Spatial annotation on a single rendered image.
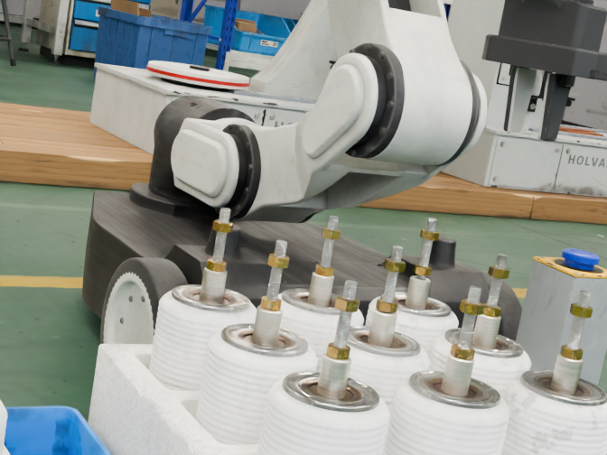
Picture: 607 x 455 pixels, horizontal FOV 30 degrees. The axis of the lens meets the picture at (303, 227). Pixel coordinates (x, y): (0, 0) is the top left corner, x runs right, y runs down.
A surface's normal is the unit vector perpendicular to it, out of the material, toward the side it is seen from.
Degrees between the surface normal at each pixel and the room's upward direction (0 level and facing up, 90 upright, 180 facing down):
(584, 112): 90
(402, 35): 42
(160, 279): 25
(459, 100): 76
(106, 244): 90
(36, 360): 0
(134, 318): 90
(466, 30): 90
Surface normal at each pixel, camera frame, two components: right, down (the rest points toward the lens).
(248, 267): 0.47, -0.50
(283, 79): 0.50, 0.25
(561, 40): -0.67, 0.04
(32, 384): 0.17, -0.97
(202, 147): -0.85, -0.05
